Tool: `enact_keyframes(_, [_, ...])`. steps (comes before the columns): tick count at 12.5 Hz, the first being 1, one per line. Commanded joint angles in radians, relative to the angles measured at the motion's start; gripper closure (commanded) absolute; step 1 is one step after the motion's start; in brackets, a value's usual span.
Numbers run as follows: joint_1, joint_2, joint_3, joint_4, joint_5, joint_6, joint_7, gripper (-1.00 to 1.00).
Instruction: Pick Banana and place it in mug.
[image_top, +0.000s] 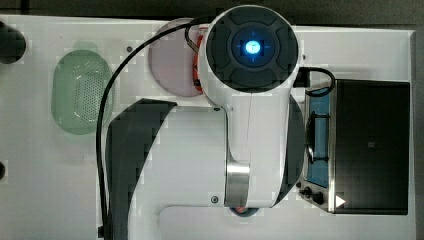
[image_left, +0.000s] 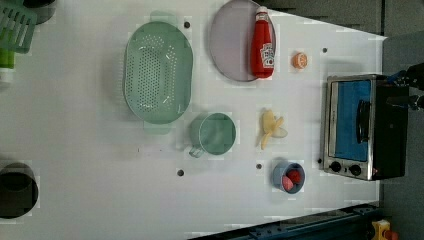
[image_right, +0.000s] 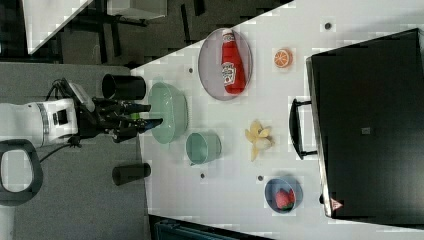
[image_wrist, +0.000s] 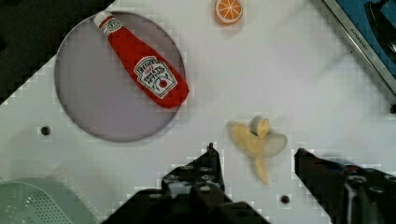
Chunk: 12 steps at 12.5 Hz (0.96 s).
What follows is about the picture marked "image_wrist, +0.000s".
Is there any yellow peeled plush banana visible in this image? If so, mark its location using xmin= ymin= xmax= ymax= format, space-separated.
xmin=231 ymin=119 xmax=288 ymax=185

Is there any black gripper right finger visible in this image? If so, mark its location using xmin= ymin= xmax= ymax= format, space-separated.
xmin=294 ymin=148 xmax=396 ymax=224

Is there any black oven door handle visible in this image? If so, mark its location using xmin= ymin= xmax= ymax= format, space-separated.
xmin=364 ymin=0 xmax=396 ymax=62

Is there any green perforated colander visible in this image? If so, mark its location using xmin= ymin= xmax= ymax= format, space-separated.
xmin=0 ymin=178 xmax=97 ymax=224

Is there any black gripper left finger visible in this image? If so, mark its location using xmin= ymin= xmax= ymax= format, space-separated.
xmin=102 ymin=145 xmax=270 ymax=224

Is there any red plush ketchup bottle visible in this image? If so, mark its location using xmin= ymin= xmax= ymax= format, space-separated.
xmin=93 ymin=11 xmax=190 ymax=109

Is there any orange slice toy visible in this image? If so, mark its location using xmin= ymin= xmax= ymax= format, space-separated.
xmin=214 ymin=0 xmax=244 ymax=25

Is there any grey round plate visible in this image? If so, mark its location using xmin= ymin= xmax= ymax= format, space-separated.
xmin=53 ymin=11 xmax=191 ymax=142

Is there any black toaster oven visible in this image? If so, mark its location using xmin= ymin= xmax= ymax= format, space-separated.
xmin=321 ymin=0 xmax=396 ymax=94

